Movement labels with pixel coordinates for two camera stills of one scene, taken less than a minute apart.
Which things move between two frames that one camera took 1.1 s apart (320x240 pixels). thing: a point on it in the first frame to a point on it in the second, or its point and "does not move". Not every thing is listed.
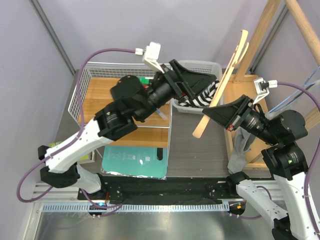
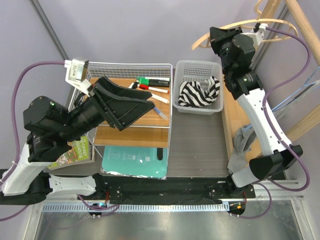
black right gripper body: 242,105 to 217,42
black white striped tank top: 204,99 does not move
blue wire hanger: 295,94 does not move
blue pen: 162,115 does not move
